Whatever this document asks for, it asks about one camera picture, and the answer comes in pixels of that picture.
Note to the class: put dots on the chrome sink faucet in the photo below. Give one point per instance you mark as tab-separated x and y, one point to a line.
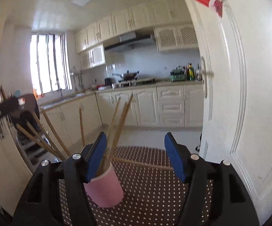
60	90

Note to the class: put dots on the clear bottle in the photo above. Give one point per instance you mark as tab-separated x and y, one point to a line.
198	73

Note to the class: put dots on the gas stove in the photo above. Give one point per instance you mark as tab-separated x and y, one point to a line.
138	81

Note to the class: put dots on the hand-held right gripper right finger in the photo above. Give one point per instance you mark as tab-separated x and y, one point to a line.
176	160

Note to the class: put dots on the dark brown rounded object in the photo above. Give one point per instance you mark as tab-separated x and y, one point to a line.
31	108

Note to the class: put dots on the metal wall utensil rack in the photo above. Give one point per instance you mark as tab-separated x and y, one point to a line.
77	78

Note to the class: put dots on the bundle of wooden chopsticks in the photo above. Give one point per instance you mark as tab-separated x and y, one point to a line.
82	127

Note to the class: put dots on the metal door strike plate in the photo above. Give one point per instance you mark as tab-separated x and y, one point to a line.
1	131

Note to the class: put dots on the metal frame chair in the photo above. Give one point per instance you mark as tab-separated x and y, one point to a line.
30	146

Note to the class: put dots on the brown polka dot tablecloth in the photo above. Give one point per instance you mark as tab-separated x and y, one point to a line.
145	193

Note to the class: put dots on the cream lattice door cabinet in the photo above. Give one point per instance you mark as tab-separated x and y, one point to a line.
92	56
173	37

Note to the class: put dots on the green yellow bottle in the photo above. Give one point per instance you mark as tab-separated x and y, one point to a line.
191	73

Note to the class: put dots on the black steel range hood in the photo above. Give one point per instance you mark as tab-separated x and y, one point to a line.
129	41

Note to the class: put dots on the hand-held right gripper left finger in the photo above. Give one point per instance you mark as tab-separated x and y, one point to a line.
96	160

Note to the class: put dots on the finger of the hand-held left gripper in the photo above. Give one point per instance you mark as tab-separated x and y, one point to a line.
2	113

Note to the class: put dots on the green countertop appliance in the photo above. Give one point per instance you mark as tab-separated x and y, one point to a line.
177	75

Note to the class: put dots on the red flat dish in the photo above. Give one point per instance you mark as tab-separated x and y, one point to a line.
103	87

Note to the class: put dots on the black wok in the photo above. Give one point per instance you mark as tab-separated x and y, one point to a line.
129	76

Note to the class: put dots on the pink cylindrical cup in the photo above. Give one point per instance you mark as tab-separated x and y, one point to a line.
105	190

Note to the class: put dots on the barred kitchen window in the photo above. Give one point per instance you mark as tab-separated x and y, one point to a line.
49	63

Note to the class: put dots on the dark sauce bottle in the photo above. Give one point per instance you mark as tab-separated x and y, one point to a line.
187	73

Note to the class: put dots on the cream base cabinets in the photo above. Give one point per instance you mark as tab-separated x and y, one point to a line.
145	106

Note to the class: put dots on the cream cabinet drawer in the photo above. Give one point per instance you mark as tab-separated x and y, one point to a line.
170	92
171	106
172	120

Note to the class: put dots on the curved wooden chopstick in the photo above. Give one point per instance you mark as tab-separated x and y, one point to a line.
145	164

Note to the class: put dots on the row of cream wall cabinets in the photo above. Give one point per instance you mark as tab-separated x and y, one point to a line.
126	21

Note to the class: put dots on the white panelled door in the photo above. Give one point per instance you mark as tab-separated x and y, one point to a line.
232	98

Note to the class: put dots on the black electric kettle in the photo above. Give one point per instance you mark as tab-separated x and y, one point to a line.
108	81

